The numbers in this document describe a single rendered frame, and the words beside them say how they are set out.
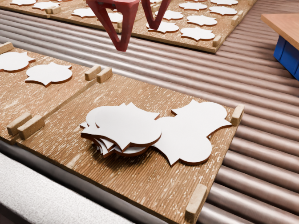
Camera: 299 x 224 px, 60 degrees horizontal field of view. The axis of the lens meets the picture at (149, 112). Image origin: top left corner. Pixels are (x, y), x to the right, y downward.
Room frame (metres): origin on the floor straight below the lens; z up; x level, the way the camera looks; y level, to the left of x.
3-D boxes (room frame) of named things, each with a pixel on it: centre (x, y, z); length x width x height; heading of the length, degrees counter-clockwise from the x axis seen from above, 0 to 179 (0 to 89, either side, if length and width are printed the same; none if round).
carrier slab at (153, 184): (0.46, 0.03, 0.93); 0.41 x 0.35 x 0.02; 61
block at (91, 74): (0.69, 0.17, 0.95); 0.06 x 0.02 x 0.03; 152
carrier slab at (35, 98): (0.66, 0.40, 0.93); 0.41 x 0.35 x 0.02; 62
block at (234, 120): (0.48, -0.21, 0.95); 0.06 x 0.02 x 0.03; 151
